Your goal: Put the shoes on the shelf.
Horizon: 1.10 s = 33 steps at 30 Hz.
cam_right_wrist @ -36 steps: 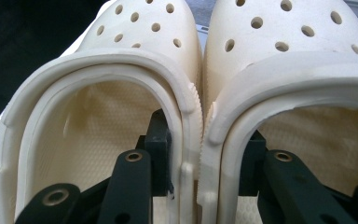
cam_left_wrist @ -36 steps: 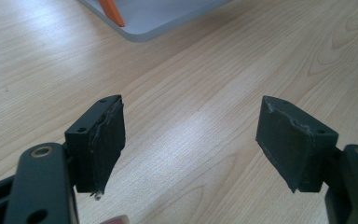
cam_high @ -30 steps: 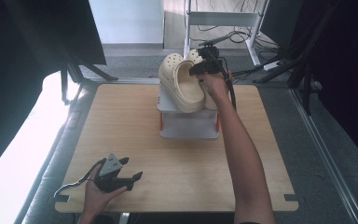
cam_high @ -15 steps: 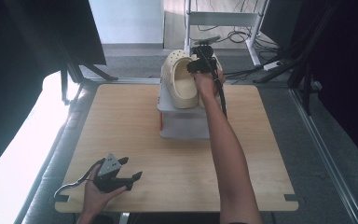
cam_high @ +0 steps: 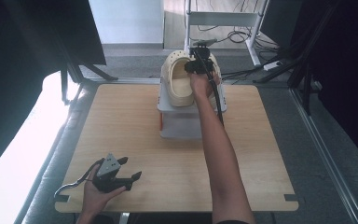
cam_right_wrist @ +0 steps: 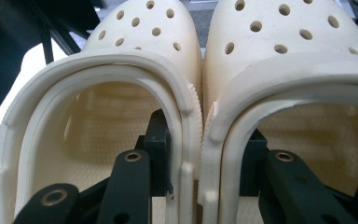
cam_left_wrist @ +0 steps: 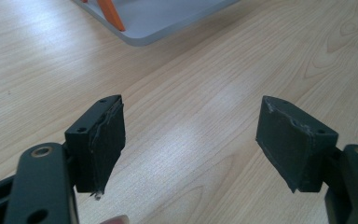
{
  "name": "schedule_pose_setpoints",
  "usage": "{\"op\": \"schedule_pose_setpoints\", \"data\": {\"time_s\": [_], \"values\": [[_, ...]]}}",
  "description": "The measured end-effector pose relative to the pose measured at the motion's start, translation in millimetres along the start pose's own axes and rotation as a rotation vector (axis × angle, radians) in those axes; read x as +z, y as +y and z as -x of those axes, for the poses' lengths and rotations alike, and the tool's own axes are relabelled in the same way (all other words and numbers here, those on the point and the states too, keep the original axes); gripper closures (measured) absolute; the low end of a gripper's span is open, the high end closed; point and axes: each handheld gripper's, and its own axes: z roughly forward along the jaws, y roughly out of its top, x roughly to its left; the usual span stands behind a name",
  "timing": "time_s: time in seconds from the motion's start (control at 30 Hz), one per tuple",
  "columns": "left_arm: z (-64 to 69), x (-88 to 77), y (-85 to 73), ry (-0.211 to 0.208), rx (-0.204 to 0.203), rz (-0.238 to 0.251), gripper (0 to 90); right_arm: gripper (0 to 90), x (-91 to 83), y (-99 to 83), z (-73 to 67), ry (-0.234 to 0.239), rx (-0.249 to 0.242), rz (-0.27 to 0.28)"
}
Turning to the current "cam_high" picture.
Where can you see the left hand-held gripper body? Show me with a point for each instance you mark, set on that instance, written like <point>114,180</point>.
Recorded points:
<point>107,174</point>

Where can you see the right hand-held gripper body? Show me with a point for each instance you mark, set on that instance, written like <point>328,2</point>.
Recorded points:
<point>200,62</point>

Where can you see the grey two-tier shoe rack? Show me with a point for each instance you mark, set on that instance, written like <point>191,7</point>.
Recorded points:
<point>180,126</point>

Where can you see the person's right hand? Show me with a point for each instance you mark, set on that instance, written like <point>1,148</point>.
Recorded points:
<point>202,85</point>

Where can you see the person's left hand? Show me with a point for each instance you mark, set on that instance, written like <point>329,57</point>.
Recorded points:
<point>94,199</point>

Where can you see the white table leg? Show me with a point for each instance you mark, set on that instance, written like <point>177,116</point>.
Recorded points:
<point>123,218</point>

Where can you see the white metal stand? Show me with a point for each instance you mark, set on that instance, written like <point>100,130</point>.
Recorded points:
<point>220,18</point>

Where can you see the white power strip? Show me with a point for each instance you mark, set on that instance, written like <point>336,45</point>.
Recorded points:
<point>272,65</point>

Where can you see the black stand legs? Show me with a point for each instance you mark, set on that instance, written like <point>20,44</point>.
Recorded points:
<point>74,73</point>

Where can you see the black tripod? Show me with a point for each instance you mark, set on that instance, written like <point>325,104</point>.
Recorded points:
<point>304,53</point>

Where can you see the black panel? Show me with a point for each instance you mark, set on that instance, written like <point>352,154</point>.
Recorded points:
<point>68,28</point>

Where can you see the aluminium floor rail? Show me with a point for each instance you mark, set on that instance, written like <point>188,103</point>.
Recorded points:
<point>323,149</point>

